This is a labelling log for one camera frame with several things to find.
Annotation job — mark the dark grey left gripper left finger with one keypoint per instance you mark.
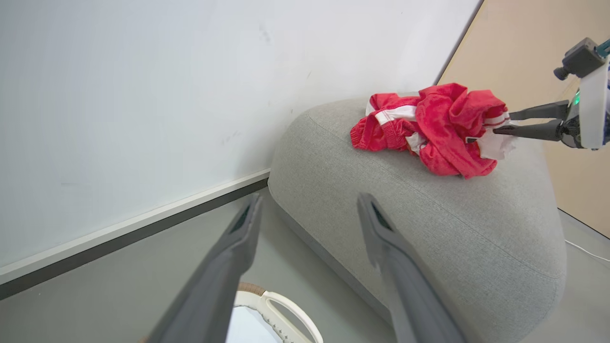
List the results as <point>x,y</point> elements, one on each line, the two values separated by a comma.
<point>209,290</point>

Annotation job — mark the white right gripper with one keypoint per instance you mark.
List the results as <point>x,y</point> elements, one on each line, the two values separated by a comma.
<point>593,109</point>

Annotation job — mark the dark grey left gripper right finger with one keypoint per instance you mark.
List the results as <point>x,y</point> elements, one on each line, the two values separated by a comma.
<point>410,295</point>

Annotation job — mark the white garment with red stripes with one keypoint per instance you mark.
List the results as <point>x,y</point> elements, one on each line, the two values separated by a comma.
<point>498,147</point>

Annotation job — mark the red shorts with white stripes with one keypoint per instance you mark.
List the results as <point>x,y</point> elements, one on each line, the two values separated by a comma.
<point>443,128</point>

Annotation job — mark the grey fabric sofa seat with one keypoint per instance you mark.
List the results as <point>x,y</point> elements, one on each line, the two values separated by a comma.
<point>443,228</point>

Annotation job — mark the white perforated laundry basket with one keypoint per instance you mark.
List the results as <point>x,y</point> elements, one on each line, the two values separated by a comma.
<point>295,309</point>

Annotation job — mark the white baseboard with dark strip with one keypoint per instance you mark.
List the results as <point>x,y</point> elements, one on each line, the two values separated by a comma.
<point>119,238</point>

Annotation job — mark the dark grey wrist camera box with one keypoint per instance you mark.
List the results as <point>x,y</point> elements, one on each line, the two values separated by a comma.
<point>581,59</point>

